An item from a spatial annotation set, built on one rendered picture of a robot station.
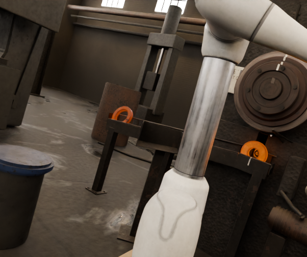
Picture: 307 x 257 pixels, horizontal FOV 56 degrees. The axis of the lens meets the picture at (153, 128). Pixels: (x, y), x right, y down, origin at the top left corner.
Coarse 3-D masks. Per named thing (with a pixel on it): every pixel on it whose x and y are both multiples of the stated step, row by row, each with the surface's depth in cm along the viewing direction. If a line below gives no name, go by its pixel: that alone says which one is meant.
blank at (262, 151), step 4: (244, 144) 176; (248, 144) 175; (252, 144) 174; (256, 144) 172; (260, 144) 171; (244, 148) 176; (248, 148) 175; (252, 148) 176; (256, 148) 172; (260, 148) 171; (264, 148) 170; (240, 152) 178; (244, 152) 176; (248, 152) 176; (260, 152) 171; (264, 152) 169; (260, 156) 171; (264, 156) 169; (264, 160) 169
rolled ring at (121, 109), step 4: (120, 108) 240; (124, 108) 238; (128, 108) 237; (116, 112) 240; (120, 112) 242; (128, 112) 235; (132, 112) 236; (112, 116) 240; (116, 116) 241; (128, 116) 232; (132, 116) 234; (124, 120) 232; (128, 120) 231
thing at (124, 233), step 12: (144, 132) 190; (156, 132) 190; (168, 132) 190; (180, 132) 189; (144, 144) 178; (156, 144) 187; (168, 144) 190; (180, 144) 179; (156, 156) 178; (156, 168) 179; (156, 180) 180; (144, 192) 181; (144, 204) 182; (120, 228) 189; (132, 228) 183; (132, 240) 179
